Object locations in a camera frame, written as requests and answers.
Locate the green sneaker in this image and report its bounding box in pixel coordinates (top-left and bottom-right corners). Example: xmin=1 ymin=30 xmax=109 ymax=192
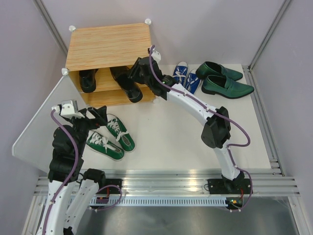
xmin=86 ymin=131 xmax=125 ymax=161
xmin=106 ymin=114 xmax=135 ymax=152

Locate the white translucent cabinet door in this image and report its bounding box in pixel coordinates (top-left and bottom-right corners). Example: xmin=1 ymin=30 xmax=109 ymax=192
xmin=12 ymin=76 xmax=86 ymax=173

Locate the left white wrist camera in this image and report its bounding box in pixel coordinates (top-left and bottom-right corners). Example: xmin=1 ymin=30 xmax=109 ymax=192
xmin=52 ymin=100 xmax=85 ymax=119

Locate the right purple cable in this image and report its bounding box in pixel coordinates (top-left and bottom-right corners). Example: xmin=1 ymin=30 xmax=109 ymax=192
xmin=148 ymin=44 xmax=254 ymax=213

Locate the green sneaker lower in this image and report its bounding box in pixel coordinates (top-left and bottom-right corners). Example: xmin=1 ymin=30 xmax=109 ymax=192
xmin=86 ymin=131 xmax=125 ymax=161

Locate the aluminium mounting rail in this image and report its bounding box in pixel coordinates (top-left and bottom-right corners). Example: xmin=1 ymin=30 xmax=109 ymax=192
xmin=34 ymin=168 xmax=301 ymax=196

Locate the blue sneaker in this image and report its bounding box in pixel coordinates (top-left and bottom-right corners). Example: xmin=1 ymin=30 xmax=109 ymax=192
xmin=173 ymin=61 xmax=188 ymax=85
xmin=185 ymin=69 xmax=201 ymax=94

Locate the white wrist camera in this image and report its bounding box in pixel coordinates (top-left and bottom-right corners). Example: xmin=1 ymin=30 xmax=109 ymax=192
xmin=52 ymin=100 xmax=85 ymax=119
xmin=148 ymin=48 xmax=161 ymax=63

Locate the aluminium frame post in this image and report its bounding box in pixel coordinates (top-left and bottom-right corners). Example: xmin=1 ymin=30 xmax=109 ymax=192
xmin=247 ymin=0 xmax=293 ymax=72
xmin=33 ymin=0 xmax=68 ymax=56

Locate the left aluminium frame post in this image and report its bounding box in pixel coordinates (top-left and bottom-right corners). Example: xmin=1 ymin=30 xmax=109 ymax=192
xmin=33 ymin=0 xmax=68 ymax=56

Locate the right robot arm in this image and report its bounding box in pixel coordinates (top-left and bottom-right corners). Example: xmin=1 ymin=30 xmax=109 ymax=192
xmin=128 ymin=56 xmax=253 ymax=195

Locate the green loafer front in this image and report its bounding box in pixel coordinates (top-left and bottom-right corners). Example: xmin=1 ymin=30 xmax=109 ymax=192
xmin=201 ymin=75 xmax=254 ymax=99

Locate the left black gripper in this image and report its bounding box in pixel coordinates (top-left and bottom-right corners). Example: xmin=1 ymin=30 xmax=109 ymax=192
xmin=67 ymin=105 xmax=108 ymax=155

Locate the white slotted cable duct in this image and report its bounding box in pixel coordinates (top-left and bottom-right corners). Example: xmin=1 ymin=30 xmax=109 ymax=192
xmin=90 ymin=196 xmax=228 ymax=207

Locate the wooden two-shelf shoe cabinet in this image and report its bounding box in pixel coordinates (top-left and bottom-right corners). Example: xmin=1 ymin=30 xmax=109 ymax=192
xmin=62 ymin=19 xmax=151 ymax=107

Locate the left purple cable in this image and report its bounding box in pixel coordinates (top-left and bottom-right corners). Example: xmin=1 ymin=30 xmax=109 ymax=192
xmin=41 ymin=109 xmax=123 ymax=235

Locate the black patent shoe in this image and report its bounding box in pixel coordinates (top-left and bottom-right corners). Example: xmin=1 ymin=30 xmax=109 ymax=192
xmin=110 ymin=66 xmax=143 ymax=103
xmin=79 ymin=69 xmax=98 ymax=93

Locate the green sneaker upper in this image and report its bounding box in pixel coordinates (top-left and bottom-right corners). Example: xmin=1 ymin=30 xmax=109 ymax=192
xmin=106 ymin=114 xmax=135 ymax=152

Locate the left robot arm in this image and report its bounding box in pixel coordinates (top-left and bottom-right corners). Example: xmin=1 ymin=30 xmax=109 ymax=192
xmin=37 ymin=105 xmax=108 ymax=235

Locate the green loafer rear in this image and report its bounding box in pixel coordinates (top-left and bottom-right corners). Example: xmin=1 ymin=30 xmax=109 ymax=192
xmin=196 ymin=61 xmax=243 ymax=81

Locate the green loafer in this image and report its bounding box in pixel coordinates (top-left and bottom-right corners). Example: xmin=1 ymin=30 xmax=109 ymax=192
xmin=201 ymin=75 xmax=254 ymax=99
xmin=196 ymin=61 xmax=243 ymax=81

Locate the right aluminium frame post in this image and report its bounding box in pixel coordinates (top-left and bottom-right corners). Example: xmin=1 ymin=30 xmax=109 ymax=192
xmin=247 ymin=0 xmax=293 ymax=72

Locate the purple cable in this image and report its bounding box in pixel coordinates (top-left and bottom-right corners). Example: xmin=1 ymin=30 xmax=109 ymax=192
xmin=148 ymin=44 xmax=254 ymax=213
xmin=41 ymin=109 xmax=123 ymax=235

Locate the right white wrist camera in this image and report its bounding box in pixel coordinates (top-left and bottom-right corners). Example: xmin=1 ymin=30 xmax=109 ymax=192
xmin=148 ymin=48 xmax=161 ymax=63

